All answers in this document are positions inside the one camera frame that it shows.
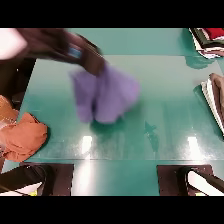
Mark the person's forearm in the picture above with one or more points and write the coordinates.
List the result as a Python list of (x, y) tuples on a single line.
[(50, 41)]

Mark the brown garment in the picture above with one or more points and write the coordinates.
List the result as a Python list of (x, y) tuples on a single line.
[(218, 91)]

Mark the purple T-shirt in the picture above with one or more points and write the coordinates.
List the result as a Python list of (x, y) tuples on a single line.
[(110, 96)]

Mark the red garment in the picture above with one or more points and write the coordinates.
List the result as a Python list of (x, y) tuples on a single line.
[(215, 32)]

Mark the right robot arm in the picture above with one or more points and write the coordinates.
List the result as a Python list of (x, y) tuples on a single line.
[(203, 181)]

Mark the tan garment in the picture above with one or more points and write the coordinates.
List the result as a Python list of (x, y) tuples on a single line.
[(6, 110)]

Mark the white garment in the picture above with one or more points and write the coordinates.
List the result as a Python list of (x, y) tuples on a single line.
[(208, 96)]

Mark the stack of folded clothes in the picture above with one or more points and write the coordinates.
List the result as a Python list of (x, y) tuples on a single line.
[(211, 51)]

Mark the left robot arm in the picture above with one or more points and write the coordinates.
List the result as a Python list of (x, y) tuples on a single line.
[(20, 178)]

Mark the orange garment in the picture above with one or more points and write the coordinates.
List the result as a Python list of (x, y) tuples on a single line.
[(23, 136)]

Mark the dark green garment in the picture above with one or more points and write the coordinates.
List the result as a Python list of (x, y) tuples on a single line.
[(204, 39)]

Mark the person's hand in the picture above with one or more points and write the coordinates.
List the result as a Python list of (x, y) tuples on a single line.
[(95, 61)]

